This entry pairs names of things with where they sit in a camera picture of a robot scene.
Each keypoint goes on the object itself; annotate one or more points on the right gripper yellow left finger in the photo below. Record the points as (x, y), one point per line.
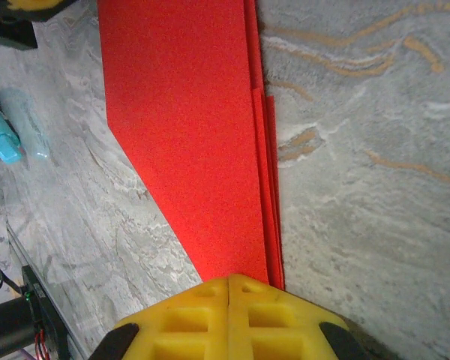
(180, 330)

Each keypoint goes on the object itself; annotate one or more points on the red cloth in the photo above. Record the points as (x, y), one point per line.
(183, 131)

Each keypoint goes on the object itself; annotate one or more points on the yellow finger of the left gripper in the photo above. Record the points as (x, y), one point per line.
(37, 3)

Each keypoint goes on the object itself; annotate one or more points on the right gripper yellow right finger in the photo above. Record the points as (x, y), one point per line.
(285, 330)

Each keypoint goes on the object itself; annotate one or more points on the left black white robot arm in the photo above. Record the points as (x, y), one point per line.
(7, 330)

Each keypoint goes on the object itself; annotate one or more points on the pale cyan plastic tube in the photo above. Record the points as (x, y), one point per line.
(26, 120)

